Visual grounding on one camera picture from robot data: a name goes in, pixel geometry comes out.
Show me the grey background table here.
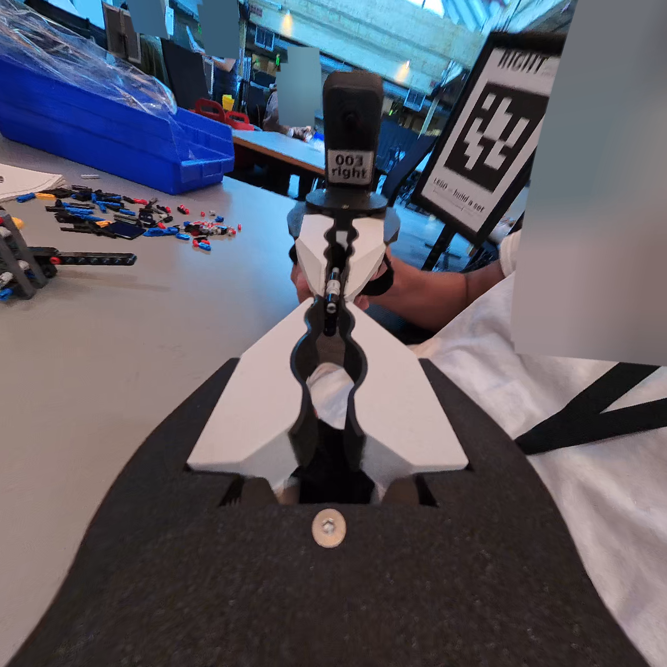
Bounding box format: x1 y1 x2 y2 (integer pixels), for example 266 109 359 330
232 129 326 175

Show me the person's right hand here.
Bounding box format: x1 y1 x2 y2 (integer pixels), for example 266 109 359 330
291 263 317 307

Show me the blue yellow lego subassembly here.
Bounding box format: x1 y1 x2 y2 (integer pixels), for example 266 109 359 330
0 208 137 303

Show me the blue plastic storage bin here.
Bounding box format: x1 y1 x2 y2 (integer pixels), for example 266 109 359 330
0 55 235 195

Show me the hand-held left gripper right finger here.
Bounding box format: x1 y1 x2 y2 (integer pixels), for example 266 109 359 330
340 298 470 503

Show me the black office chair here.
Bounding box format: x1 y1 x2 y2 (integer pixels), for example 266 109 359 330
375 133 436 204

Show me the black chest harness strap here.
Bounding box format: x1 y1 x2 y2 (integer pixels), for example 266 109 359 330
515 362 667 455

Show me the pile of loose lego pieces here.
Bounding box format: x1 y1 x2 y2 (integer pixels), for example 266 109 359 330
16 185 243 252

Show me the white lego instruction booklet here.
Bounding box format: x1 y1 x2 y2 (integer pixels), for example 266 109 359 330
0 163 66 203

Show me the person's right forearm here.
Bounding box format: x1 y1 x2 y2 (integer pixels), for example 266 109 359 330
365 249 505 332

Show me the clear plastic bag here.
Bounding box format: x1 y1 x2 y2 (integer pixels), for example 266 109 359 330
0 5 178 113

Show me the framed black white marker sign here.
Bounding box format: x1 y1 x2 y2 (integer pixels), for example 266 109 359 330
409 31 566 272

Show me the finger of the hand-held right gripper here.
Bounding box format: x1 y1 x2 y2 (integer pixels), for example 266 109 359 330
295 215 338 302
339 216 387 302

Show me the short black lego beam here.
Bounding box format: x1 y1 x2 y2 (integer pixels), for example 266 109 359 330
324 268 342 335

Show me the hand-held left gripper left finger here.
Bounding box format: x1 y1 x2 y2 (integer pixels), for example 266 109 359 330
187 298 324 503

